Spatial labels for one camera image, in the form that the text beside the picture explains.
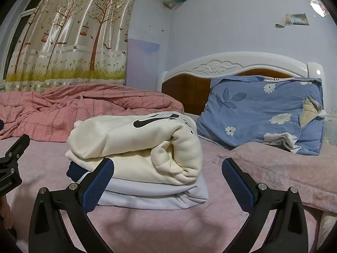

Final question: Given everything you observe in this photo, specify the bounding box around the person's left hand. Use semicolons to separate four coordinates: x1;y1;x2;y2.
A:
0;196;14;230

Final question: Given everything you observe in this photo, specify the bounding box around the lilac wall paper sheet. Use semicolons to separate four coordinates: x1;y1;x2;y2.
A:
126;38;160;87

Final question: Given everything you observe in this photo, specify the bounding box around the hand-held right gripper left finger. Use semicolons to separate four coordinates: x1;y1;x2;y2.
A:
28;157;115;253

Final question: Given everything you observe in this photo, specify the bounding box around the white folded garment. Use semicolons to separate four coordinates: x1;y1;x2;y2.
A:
97;175;209;211

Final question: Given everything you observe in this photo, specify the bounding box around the white window frame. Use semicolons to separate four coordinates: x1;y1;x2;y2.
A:
0;0;52;85

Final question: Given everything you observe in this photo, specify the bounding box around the pink floral pillow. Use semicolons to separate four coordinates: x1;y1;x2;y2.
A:
213;141;337;214

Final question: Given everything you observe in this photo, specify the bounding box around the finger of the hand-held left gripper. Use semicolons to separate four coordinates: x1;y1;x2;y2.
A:
0;134;31;176

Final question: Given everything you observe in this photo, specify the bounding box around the navy folded garment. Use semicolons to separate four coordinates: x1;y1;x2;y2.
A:
66;161;92;183

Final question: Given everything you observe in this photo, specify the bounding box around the cream pillow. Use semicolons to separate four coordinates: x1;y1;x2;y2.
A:
317;212;337;249

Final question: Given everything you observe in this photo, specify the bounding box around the clear plastic wrapper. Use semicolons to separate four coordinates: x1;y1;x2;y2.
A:
308;0;330;18

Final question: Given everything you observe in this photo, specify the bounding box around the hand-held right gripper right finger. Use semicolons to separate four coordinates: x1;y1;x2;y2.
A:
222;157;306;253

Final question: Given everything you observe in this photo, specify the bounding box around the grey patterned cloth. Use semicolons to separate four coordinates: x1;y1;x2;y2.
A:
323;120;337;148

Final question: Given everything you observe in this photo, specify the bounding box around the cream printed hoodie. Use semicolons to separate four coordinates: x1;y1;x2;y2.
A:
65;111;204;185

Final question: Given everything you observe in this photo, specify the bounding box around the pink plaid quilt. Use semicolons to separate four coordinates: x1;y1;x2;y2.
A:
0;83;185;141

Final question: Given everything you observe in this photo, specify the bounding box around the pink bed sheet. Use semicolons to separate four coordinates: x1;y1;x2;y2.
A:
0;136;324;253

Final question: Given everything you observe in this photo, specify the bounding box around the blue floral pillow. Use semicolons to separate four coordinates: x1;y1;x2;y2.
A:
196;75;325;156

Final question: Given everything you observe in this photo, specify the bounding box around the tree print curtain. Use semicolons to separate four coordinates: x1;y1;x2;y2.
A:
4;0;143;93

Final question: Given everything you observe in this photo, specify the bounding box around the white wooden headboard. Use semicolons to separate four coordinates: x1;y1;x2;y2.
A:
156;51;325;117

